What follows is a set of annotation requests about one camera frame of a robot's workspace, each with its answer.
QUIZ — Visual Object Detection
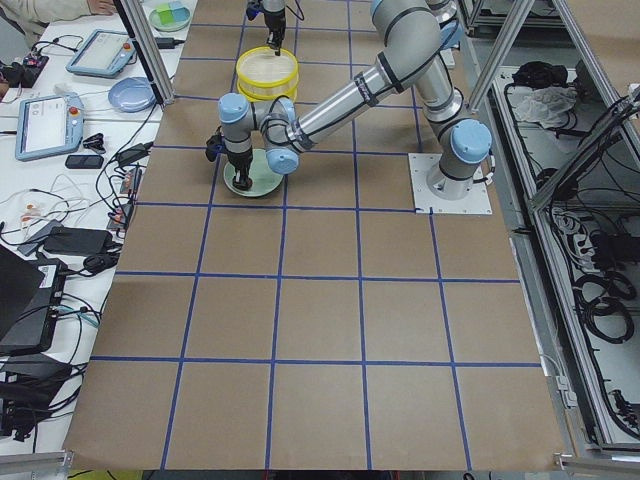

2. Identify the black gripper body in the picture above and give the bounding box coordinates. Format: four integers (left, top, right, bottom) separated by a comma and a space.
227, 150, 253, 173
264, 10, 286, 35

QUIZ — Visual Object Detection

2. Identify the yellow steamer basket with cloth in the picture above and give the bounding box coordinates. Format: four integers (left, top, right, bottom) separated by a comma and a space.
236, 46, 299, 88

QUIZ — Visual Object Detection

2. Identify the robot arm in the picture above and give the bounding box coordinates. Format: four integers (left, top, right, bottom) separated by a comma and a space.
262, 0, 286, 56
206, 1, 492, 200

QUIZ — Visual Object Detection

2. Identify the yellow bamboo steamer basket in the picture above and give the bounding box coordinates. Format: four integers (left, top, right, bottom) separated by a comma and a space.
236, 81, 297, 102

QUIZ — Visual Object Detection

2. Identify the light green round plate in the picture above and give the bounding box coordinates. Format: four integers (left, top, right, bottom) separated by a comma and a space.
223, 148, 283, 198

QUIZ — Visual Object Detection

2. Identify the green bowl with sponges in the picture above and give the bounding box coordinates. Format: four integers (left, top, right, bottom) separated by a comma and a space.
149, 1, 191, 32

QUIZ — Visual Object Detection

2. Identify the black power adapter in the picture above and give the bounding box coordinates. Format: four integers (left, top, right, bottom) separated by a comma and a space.
154, 37, 185, 50

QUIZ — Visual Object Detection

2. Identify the blue round plate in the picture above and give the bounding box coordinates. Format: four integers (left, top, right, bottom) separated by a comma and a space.
108, 77, 156, 113

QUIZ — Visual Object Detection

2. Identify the teach pendant far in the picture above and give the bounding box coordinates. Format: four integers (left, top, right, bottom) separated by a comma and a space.
66, 29, 135, 78

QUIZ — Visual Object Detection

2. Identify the teach pendant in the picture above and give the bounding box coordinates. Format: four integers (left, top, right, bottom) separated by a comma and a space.
66, 29, 135, 78
15, 93, 84, 161

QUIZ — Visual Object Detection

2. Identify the teach pendant near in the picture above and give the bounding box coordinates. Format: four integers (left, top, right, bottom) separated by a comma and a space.
15, 93, 84, 161

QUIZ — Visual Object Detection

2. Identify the black laptop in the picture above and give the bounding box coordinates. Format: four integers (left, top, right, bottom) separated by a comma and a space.
1, 247, 67, 356

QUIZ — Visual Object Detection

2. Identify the aluminium frame post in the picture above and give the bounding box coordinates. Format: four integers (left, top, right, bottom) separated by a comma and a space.
114, 0, 175, 109

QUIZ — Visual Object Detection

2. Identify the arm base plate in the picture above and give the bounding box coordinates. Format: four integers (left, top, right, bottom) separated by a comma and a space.
408, 153, 493, 215

